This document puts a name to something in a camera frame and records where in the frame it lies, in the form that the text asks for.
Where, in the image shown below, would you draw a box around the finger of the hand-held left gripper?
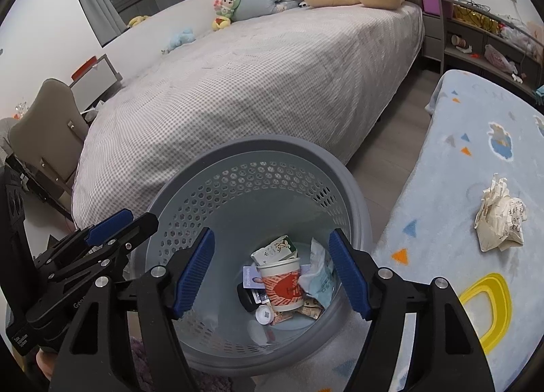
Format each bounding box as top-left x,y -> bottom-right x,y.
47,212 -> 160,287
34,209 -> 135,269

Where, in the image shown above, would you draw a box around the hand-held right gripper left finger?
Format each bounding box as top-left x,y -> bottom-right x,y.
51,227 -> 216,392

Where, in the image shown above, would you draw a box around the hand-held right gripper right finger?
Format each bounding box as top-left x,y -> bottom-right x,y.
328,228 -> 496,392

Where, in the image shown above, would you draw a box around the light blue wet wipe packet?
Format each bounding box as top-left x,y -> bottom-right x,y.
300,238 -> 339,310

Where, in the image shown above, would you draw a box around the long purple cardboard box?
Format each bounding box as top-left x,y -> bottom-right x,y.
242,265 -> 262,291

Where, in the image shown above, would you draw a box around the red and white paper cup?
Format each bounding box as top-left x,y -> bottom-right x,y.
255,257 -> 306,313

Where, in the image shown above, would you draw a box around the grey perforated plastic basket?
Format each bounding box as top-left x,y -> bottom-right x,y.
127,135 -> 375,376

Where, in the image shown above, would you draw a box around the brown sachet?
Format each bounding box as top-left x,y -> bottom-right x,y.
293,296 -> 324,320

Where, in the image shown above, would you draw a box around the green and white milk carton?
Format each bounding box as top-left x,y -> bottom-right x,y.
250,236 -> 298,268

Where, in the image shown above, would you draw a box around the beige chair with metal fittings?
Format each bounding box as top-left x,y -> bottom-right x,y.
8,78 -> 91,208

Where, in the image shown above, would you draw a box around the white board with red edge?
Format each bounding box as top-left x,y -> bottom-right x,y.
70,54 -> 124,101

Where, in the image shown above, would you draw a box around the crumpled white paper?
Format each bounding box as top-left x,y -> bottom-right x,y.
474,173 -> 528,253

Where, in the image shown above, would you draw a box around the bed with grey checked cover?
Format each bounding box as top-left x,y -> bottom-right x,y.
70,0 -> 426,227

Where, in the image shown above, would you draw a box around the small light blue plush toy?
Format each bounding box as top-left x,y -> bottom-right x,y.
161,28 -> 196,53

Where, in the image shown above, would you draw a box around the small green plush doll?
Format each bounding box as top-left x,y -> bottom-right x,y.
211,0 -> 243,32

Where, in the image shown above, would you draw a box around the pink plastic bag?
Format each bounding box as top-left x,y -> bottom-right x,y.
484,44 -> 520,72

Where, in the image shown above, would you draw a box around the grey open shelf unit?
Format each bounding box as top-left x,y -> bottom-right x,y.
438,0 -> 544,96

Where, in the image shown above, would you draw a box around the gold shiny packets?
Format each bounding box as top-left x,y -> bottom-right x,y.
453,3 -> 500,34

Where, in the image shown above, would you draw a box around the white plastic bags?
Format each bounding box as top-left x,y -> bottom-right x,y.
501,16 -> 541,54

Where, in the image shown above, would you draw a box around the yellow plastic ring frame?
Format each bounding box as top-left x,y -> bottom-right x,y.
459,273 -> 516,354

